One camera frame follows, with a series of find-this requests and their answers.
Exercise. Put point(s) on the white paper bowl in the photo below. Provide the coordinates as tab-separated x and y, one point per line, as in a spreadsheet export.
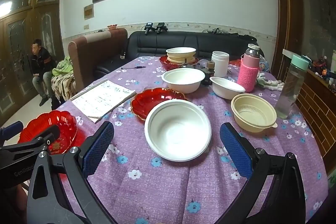
178	130
225	88
184	80

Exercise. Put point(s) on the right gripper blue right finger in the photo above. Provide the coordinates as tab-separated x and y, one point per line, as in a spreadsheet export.
238	148

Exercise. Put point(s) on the brown armchair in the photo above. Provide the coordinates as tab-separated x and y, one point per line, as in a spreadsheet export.
88	51

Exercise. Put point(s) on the white work gloves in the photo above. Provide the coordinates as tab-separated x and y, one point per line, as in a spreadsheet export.
264	83

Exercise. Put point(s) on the white plastic jar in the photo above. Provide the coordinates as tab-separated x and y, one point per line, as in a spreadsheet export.
221	60

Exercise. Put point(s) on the red plate with gold rim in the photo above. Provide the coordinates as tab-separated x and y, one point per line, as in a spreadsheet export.
144	102

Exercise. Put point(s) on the purple floral tablecloth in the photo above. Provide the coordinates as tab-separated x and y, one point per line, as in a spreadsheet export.
137	184

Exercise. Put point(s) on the dark wooden doors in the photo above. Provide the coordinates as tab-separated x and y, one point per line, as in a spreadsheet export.
23	21

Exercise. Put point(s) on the beige plastic bowl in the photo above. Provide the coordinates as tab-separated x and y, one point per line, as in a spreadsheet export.
252	113

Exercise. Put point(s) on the seated man in black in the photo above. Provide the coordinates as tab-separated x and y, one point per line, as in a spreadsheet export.
42	64

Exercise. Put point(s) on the bottle with pink knit sleeve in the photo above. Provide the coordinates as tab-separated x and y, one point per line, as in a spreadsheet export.
249	67

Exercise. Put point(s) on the large red plate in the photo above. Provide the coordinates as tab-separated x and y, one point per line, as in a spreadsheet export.
60	123

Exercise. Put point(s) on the stack of bowls on red plate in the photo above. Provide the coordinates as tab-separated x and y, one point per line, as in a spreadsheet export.
179	57

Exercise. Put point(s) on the black gadgets on sofa back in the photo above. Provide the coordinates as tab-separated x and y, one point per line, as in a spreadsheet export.
160	27

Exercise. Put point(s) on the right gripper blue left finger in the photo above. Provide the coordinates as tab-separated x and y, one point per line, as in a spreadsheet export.
95	147

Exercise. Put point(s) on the open notebook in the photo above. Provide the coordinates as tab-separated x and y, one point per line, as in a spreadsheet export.
101	98

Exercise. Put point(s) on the black leather sofa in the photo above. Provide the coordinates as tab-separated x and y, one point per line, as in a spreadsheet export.
140	44

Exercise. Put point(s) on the black pen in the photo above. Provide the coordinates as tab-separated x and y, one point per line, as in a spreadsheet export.
137	67

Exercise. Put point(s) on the small dark jar with cork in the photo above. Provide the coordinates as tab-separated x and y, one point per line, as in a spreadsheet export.
209	72

